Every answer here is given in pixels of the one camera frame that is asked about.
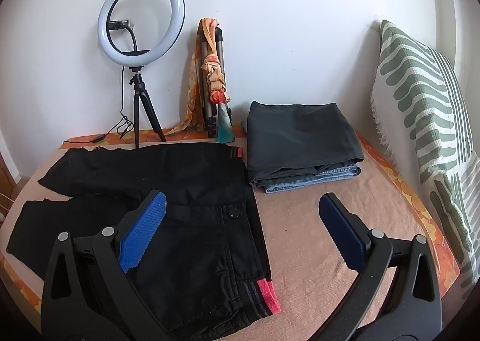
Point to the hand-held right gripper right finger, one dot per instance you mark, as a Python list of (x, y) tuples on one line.
[(343, 236)]

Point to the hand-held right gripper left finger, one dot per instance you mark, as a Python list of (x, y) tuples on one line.
[(144, 228)]

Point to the black pants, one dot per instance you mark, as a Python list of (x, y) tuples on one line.
[(187, 183)]

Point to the folded dark grey pants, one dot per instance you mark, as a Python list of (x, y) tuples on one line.
[(300, 138)]

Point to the folded blue jeans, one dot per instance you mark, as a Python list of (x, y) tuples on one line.
[(300, 185)]

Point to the black tripod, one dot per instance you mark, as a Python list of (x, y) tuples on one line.
[(137, 101)]

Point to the brown wooden furniture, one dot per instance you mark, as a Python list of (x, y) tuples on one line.
[(5, 176)]

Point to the orange patterned scarf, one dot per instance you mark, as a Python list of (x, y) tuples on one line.
[(215, 82)]

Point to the green and white pillow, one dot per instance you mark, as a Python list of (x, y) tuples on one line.
[(412, 82)]

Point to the silver tripod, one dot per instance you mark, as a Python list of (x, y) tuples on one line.
[(221, 44)]

